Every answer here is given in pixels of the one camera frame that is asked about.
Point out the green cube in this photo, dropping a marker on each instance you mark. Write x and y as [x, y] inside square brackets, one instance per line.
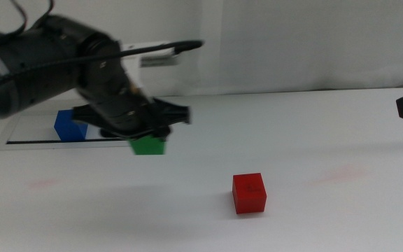
[149, 146]

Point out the white curtain backdrop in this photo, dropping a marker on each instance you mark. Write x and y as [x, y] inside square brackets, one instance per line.
[292, 45]

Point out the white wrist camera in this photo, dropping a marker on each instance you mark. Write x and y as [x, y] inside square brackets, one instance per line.
[156, 56]

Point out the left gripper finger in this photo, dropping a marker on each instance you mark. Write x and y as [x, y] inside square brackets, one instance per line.
[162, 132]
[114, 134]

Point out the red cube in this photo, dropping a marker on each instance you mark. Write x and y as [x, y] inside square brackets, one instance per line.
[248, 194]

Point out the blue cube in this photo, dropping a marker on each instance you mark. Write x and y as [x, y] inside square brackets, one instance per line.
[66, 127]

